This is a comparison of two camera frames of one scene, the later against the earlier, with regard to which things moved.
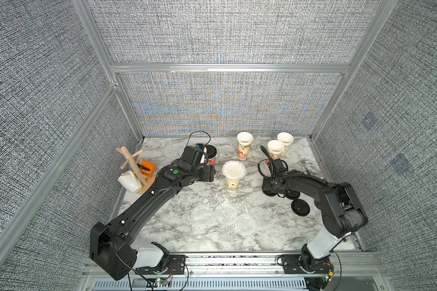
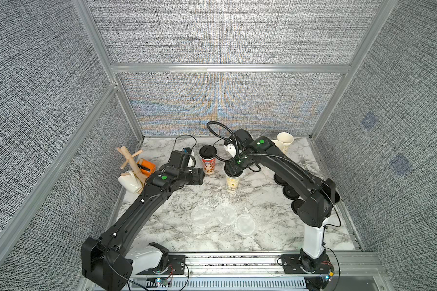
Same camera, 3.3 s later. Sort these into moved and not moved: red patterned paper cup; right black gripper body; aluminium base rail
Moved: right black gripper body
Not moved: aluminium base rail; red patterned paper cup
